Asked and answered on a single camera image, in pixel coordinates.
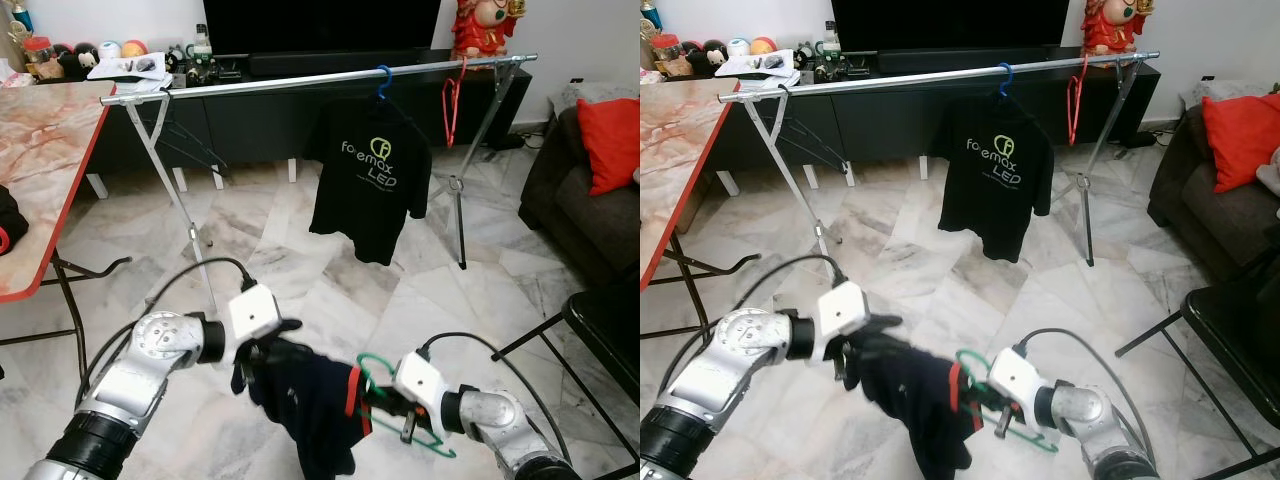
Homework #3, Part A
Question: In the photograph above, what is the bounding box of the black plush toy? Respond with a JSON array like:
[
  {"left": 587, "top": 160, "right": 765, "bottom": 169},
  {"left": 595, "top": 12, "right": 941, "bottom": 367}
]
[
  {"left": 682, "top": 42, "right": 726, "bottom": 79},
  {"left": 52, "top": 45, "right": 96, "bottom": 81}
]

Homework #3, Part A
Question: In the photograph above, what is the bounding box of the black garment with red trim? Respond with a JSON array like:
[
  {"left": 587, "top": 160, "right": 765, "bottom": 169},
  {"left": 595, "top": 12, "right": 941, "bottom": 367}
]
[{"left": 0, "top": 185, "right": 29, "bottom": 256}]

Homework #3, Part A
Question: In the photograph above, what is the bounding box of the black flat screen television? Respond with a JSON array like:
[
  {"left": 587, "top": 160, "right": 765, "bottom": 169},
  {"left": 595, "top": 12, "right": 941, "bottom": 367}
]
[
  {"left": 203, "top": 0, "right": 442, "bottom": 56},
  {"left": 831, "top": 0, "right": 1071, "bottom": 53}
]

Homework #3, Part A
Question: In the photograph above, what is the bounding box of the red plastic hanger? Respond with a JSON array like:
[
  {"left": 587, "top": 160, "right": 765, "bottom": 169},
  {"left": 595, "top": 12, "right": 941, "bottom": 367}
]
[
  {"left": 1066, "top": 55, "right": 1091, "bottom": 146},
  {"left": 442, "top": 57, "right": 471, "bottom": 149}
]

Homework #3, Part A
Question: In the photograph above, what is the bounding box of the red cushion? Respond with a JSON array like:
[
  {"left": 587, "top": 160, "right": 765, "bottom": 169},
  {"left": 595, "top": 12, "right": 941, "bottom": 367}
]
[
  {"left": 577, "top": 97, "right": 641, "bottom": 196},
  {"left": 1202, "top": 93, "right": 1280, "bottom": 194}
]

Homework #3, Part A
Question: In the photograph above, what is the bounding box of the dark brown sofa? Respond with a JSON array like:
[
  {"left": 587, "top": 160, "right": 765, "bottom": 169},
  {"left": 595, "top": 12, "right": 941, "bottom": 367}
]
[
  {"left": 518, "top": 95, "right": 641, "bottom": 291},
  {"left": 1147, "top": 95, "right": 1280, "bottom": 281}
]

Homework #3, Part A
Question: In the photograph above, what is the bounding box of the red and gold figurine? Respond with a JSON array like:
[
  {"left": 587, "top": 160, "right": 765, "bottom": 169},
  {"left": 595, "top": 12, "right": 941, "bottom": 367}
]
[
  {"left": 1080, "top": 0, "right": 1156, "bottom": 56},
  {"left": 452, "top": 0, "right": 531, "bottom": 59}
]

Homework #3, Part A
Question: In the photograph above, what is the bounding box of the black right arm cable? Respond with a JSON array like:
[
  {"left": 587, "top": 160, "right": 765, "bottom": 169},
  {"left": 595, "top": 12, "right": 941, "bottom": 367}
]
[
  {"left": 418, "top": 332, "right": 566, "bottom": 466},
  {"left": 1012, "top": 328, "right": 1161, "bottom": 441}
]

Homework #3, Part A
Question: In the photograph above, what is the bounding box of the black t-shirt with green logo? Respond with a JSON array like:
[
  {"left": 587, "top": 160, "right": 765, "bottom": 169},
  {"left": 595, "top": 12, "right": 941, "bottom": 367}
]
[
  {"left": 935, "top": 93, "right": 1054, "bottom": 264},
  {"left": 305, "top": 95, "right": 433, "bottom": 266}
]

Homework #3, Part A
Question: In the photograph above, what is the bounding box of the green plastic hanger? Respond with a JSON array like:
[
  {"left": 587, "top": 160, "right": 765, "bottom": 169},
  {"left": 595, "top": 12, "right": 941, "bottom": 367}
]
[
  {"left": 953, "top": 348, "right": 1059, "bottom": 454},
  {"left": 355, "top": 352, "right": 458, "bottom": 459}
]

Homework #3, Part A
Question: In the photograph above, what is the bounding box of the marble table with red edge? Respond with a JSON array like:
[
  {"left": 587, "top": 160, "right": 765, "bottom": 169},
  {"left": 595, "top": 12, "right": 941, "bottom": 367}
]
[
  {"left": 640, "top": 78, "right": 749, "bottom": 341},
  {"left": 0, "top": 80, "right": 133, "bottom": 351}
]

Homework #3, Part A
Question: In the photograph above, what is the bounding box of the white paper stack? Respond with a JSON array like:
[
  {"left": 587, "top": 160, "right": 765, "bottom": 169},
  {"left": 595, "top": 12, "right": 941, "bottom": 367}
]
[
  {"left": 88, "top": 55, "right": 168, "bottom": 93},
  {"left": 715, "top": 52, "right": 798, "bottom": 91}
]

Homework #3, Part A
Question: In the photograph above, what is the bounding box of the black low tv console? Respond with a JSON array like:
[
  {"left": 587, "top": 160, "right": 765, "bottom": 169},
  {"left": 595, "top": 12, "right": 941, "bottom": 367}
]
[
  {"left": 95, "top": 65, "right": 533, "bottom": 186},
  {"left": 720, "top": 62, "right": 1161, "bottom": 186}
]

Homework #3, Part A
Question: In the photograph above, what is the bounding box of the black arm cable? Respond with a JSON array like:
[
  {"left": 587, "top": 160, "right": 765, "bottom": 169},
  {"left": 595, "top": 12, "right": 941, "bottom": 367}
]
[
  {"left": 690, "top": 254, "right": 851, "bottom": 361},
  {"left": 75, "top": 257, "right": 259, "bottom": 401},
  {"left": 418, "top": 332, "right": 566, "bottom": 466},
  {"left": 1012, "top": 328, "right": 1161, "bottom": 441}
]

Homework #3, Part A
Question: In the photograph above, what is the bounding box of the silver metal clothes rack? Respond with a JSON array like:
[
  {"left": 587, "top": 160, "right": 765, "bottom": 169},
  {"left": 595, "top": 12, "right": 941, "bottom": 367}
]
[
  {"left": 717, "top": 50, "right": 1161, "bottom": 291},
  {"left": 100, "top": 53, "right": 539, "bottom": 313}
]

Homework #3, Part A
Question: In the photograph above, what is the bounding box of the black wire hanger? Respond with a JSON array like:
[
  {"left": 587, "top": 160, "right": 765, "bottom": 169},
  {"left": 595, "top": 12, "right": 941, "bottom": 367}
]
[
  {"left": 780, "top": 98, "right": 851, "bottom": 169},
  {"left": 160, "top": 100, "right": 229, "bottom": 171}
]

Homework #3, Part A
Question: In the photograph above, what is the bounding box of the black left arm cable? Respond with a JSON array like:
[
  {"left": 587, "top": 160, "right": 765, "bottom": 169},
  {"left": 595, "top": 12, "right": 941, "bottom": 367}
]
[
  {"left": 690, "top": 254, "right": 851, "bottom": 361},
  {"left": 75, "top": 257, "right": 259, "bottom": 401}
]

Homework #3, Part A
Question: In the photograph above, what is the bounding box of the jar with red lid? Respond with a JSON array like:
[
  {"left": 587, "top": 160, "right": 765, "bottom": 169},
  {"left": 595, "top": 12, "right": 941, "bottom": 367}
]
[
  {"left": 25, "top": 37, "right": 56, "bottom": 81},
  {"left": 650, "top": 35, "right": 683, "bottom": 79}
]

